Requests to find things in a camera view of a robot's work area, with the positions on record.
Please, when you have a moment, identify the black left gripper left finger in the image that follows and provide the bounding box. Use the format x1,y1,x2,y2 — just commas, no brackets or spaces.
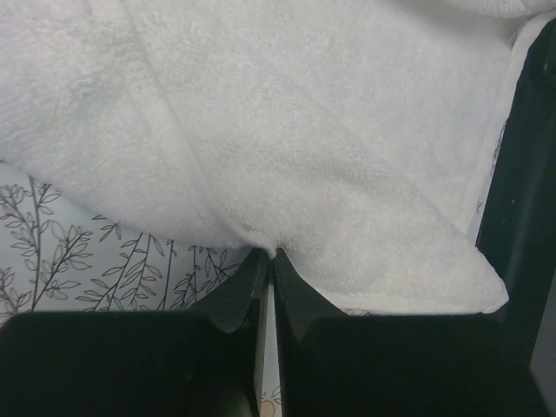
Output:
1,249,268,416

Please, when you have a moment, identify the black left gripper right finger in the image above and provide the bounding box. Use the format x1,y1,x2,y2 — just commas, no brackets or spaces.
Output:
271,252,549,416

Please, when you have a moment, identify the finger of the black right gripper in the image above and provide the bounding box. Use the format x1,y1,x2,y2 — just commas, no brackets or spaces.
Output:
477,19,555,365

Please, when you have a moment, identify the floral patterned table mat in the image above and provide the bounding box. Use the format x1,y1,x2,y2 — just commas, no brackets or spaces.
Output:
0,160,509,417

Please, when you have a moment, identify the white towel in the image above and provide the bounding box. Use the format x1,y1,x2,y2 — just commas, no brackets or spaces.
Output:
1,1,555,314

